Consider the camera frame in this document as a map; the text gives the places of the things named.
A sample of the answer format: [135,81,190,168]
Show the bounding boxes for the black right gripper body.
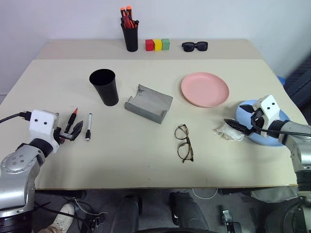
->
[250,108,265,132]

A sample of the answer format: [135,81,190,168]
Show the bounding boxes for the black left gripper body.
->
[53,127,74,146]

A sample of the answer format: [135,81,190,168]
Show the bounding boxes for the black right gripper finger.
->
[224,118,254,137]
[239,104,256,113]

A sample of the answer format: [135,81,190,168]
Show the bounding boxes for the light blue round plate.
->
[236,99,292,147]

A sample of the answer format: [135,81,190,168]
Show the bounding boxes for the black pen with red tip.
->
[64,107,79,133]

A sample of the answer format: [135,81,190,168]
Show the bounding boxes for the white marker with black cap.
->
[85,113,94,142]

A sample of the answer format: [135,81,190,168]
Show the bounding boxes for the crumpled white tissue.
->
[213,121,246,142]

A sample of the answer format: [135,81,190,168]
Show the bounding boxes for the empty black cup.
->
[88,68,120,107]

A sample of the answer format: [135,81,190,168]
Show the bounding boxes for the pink round plate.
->
[180,71,230,109]

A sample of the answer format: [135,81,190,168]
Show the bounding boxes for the tortoiseshell eyeglasses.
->
[174,124,195,164]

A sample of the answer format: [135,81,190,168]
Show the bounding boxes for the black ribbed object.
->
[283,54,311,109]

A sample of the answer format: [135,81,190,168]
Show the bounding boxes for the grey concrete glasses tray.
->
[124,83,174,125]

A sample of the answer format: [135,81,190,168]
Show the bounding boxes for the black sunglasses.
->
[181,41,209,53]

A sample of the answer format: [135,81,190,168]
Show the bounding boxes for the white sneaker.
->
[48,203,76,232]

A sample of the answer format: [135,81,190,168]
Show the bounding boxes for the dark rounded shape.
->
[110,193,143,233]
[169,191,210,233]

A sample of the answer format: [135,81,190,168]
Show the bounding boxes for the black pen holder cup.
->
[120,22,139,52]

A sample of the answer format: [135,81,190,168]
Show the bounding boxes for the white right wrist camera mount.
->
[252,95,283,138]

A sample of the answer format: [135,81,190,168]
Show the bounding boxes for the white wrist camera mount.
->
[252,95,283,138]
[28,109,60,153]

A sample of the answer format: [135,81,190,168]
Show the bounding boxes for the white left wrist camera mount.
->
[28,109,60,153]

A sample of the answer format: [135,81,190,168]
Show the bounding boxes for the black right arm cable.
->
[251,116,311,137]

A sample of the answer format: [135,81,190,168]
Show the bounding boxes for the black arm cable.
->
[251,116,311,137]
[0,111,33,125]

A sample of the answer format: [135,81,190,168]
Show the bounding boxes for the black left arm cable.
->
[0,111,33,125]

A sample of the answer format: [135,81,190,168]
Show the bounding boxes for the white cable loop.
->
[191,187,220,200]

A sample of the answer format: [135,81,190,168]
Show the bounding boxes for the black floor cables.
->
[33,194,110,233]

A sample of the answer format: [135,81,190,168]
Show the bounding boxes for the grey metal bracket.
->
[219,205,242,233]

